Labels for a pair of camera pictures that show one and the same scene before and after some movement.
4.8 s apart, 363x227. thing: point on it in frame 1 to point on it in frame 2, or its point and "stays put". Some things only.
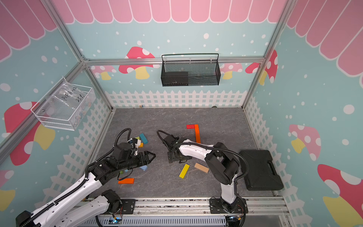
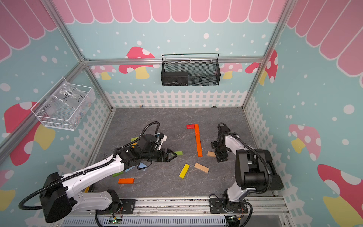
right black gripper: x=170 y=156 to x=220 y=157
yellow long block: x=184 y=170 stays put
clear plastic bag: x=68 y=98 stays put
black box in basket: x=177 y=78 stays put
